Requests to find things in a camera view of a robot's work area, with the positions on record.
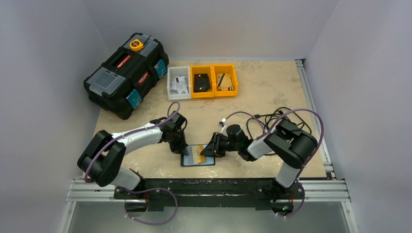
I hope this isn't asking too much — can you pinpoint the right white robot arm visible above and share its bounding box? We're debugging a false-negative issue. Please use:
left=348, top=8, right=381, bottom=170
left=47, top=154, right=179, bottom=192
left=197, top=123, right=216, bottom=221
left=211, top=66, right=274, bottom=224
left=200, top=120, right=318, bottom=198

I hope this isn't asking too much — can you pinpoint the black leather card holder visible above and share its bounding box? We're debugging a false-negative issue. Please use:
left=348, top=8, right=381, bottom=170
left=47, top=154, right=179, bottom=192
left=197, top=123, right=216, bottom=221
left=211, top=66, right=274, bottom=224
left=181, top=145, right=216, bottom=167

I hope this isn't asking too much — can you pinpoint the silver credit cards stack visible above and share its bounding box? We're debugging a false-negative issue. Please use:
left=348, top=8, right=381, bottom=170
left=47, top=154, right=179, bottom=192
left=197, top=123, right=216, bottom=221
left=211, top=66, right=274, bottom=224
left=171, top=76, right=189, bottom=94

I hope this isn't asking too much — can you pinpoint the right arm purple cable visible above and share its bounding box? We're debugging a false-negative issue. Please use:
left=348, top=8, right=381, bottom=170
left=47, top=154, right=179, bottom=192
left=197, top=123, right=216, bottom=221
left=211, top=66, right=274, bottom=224
left=223, top=108, right=325, bottom=179

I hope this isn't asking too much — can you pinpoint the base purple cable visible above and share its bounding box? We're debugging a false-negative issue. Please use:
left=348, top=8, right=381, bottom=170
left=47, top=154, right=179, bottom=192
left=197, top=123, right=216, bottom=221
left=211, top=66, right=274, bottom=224
left=274, top=182, right=308, bottom=219
left=124, top=187, right=179, bottom=226

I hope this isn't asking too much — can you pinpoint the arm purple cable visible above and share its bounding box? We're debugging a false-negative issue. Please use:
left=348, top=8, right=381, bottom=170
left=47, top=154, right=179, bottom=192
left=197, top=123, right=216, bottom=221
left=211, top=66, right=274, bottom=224
left=223, top=108, right=325, bottom=179
left=84, top=101, right=181, bottom=184

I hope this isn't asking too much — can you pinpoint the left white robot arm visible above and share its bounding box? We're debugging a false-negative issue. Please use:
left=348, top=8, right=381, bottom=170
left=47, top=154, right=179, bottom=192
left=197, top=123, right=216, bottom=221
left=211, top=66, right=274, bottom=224
left=77, top=111, right=188, bottom=199

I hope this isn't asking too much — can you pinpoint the black plastic toolbox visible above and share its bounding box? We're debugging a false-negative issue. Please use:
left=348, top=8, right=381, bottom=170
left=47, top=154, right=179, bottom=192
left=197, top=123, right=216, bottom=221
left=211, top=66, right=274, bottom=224
left=83, top=33, right=169, bottom=120

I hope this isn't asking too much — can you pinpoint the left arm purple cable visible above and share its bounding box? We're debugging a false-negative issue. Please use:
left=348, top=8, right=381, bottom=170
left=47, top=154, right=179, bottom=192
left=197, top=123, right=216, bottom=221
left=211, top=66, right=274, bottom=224
left=84, top=101, right=181, bottom=184

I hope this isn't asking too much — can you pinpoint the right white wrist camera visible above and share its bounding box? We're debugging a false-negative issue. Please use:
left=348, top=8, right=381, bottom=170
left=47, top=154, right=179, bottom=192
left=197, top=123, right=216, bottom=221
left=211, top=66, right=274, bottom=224
left=218, top=118, right=228, bottom=133

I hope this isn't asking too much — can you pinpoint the black cable on table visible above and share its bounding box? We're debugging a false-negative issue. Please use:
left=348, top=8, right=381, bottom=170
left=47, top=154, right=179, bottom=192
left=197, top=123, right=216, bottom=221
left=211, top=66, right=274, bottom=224
left=246, top=107, right=312, bottom=142

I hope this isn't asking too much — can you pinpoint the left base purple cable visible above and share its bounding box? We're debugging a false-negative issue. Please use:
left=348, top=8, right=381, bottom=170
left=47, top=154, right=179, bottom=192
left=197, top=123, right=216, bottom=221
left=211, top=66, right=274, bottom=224
left=124, top=187, right=179, bottom=226

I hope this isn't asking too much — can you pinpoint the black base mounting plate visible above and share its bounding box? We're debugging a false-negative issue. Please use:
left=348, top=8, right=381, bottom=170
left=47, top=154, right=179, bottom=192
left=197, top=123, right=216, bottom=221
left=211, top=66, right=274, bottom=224
left=114, top=178, right=305, bottom=214

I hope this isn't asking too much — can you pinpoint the yellow plastic bin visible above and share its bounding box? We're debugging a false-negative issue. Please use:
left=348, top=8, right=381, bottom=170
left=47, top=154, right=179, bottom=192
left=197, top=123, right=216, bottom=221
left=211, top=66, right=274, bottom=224
left=190, top=65, right=215, bottom=99
left=213, top=64, right=239, bottom=97

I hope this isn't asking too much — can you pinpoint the gold credit cards stack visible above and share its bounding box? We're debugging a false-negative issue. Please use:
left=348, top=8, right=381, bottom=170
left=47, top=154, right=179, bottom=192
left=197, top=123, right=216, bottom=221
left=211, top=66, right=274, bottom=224
left=216, top=73, right=234, bottom=91

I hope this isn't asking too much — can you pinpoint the yellow tape measure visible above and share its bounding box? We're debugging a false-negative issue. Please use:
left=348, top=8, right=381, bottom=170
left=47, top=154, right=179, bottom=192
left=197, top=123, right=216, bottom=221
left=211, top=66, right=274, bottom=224
left=129, top=39, right=144, bottom=51

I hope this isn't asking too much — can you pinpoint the white plastic bin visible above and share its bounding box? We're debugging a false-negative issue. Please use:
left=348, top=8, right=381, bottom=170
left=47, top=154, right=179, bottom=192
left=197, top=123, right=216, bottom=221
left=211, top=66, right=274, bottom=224
left=167, top=66, right=191, bottom=100

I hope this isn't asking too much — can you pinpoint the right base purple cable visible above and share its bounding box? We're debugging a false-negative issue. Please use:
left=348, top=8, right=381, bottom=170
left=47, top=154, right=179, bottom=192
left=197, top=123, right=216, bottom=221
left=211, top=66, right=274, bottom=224
left=274, top=182, right=308, bottom=219

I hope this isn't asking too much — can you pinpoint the gold credit card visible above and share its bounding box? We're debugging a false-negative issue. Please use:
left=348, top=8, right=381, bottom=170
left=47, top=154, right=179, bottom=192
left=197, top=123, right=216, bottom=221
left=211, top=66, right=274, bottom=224
left=191, top=145, right=206, bottom=165
left=217, top=73, right=232, bottom=89

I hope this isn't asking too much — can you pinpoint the middle yellow plastic bin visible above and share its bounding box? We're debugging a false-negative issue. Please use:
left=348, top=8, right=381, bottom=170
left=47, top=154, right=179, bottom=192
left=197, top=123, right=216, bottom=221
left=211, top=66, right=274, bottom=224
left=190, top=65, right=215, bottom=99

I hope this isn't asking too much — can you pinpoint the right yellow plastic bin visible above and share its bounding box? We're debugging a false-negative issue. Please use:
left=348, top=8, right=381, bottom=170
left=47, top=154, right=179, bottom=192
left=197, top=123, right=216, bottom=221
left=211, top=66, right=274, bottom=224
left=213, top=64, right=239, bottom=97

